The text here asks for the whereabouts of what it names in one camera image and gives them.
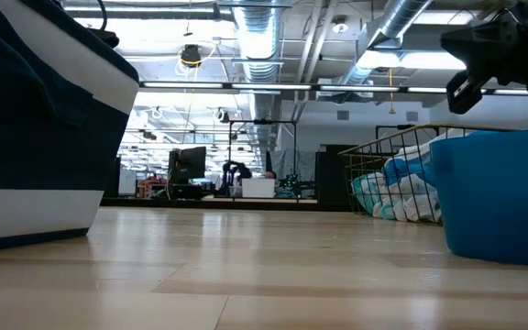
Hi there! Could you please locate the light blue shirt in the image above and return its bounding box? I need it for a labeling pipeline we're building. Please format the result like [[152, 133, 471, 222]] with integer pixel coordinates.
[[353, 171, 444, 225]]

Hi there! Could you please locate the teal cloth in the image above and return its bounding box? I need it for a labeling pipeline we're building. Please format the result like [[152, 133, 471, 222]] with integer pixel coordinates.
[[351, 176, 396, 220]]

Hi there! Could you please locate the black hanging ceiling fixture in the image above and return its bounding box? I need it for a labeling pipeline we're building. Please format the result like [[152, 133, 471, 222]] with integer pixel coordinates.
[[180, 43, 203, 69]]

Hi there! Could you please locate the teal plastic bin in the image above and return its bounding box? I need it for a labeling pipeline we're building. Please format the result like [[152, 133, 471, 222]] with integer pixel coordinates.
[[430, 126, 528, 270]]

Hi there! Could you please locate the navy white striped fabric bin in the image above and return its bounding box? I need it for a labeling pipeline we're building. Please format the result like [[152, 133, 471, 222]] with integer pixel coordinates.
[[0, 0, 140, 255]]

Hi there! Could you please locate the black background monitor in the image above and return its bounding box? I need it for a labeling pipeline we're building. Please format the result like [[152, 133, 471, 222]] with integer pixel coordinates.
[[167, 145, 208, 185]]

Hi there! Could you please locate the black cabinet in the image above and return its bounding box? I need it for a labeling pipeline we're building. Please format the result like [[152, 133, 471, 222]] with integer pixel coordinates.
[[314, 143, 359, 206]]

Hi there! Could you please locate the grey fabric tarp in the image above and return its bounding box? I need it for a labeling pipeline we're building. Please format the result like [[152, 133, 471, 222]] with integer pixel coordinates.
[[270, 148, 318, 182]]

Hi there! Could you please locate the white box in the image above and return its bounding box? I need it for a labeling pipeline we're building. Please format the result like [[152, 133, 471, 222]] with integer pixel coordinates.
[[241, 177, 276, 199]]

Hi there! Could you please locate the dark background robot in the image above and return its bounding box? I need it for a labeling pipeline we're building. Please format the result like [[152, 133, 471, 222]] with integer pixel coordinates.
[[276, 172, 316, 199]]

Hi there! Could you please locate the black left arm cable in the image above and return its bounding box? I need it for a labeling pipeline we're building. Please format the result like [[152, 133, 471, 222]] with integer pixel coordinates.
[[96, 0, 110, 31]]

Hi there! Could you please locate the yellow hanging cord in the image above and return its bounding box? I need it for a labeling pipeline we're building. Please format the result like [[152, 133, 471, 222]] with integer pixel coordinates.
[[386, 67, 397, 116]]

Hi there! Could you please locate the ribbed silver ventilation duct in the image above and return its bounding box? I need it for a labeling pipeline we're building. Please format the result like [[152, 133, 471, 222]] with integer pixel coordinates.
[[340, 0, 434, 86], [231, 0, 289, 148]]

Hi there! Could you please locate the gold wire basket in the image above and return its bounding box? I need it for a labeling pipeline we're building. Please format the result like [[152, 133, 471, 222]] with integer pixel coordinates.
[[338, 123, 520, 226]]

